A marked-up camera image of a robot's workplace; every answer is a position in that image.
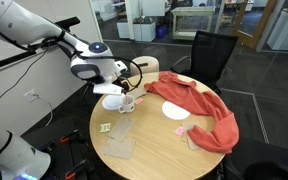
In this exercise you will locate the white wall outlet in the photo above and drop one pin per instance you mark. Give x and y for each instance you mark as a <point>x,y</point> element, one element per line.
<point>30,95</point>

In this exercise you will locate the black metal bar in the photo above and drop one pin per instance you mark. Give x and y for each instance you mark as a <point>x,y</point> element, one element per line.
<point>7,63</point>

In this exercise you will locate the orange red sweater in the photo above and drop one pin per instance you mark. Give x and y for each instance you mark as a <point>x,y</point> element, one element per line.
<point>197,100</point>

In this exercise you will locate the black round chair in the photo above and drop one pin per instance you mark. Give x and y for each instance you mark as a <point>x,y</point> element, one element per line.
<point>267,160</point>

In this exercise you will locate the black mesh office chair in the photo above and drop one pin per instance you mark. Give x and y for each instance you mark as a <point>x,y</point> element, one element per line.
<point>210,53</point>

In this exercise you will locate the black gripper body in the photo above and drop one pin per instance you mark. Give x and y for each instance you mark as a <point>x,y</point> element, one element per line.
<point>120,81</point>

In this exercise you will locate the wooden door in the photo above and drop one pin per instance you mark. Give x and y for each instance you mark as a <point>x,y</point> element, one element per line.
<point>250,30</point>

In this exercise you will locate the pink sugar packet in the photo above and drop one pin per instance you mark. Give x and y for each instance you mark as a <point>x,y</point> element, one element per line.
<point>138,100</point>
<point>179,131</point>

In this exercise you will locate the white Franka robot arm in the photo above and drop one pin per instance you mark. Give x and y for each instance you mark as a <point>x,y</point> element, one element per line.
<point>17,23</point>

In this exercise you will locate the black camera on stand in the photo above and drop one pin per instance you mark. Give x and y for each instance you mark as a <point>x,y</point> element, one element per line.
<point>69,22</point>

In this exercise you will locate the yellow green tea packet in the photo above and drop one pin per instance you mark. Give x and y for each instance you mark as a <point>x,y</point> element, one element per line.
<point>105,127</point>

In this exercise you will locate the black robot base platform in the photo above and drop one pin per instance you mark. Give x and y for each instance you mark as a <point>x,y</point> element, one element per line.
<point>57,156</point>

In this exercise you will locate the white round plate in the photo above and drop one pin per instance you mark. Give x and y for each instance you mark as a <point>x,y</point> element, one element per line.
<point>174,111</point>
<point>110,103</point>

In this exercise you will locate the blue bin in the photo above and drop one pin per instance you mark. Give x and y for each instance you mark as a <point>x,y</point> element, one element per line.
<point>161,32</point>

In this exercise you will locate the beige utility cart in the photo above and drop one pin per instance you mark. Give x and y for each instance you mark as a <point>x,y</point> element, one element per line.
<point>192,13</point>

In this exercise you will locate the low white cabinet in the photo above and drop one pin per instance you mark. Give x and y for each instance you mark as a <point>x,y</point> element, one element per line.
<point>144,31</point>

